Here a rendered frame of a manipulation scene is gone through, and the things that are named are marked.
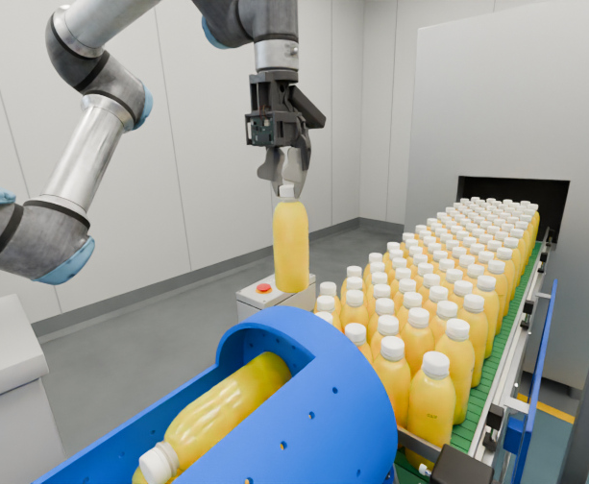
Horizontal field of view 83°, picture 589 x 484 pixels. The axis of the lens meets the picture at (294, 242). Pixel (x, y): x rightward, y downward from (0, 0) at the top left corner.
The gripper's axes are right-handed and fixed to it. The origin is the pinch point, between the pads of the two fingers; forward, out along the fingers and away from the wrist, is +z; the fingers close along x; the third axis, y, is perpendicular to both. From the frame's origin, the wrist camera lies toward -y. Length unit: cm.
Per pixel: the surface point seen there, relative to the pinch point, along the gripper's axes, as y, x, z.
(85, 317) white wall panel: -28, -255, 132
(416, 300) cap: -18.0, 20.1, 25.1
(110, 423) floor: 5, -129, 137
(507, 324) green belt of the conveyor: -59, 34, 46
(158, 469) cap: 38.3, 12.7, 23.8
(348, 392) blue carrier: 22.5, 26.8, 17.1
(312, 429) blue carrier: 29.0, 26.7, 17.0
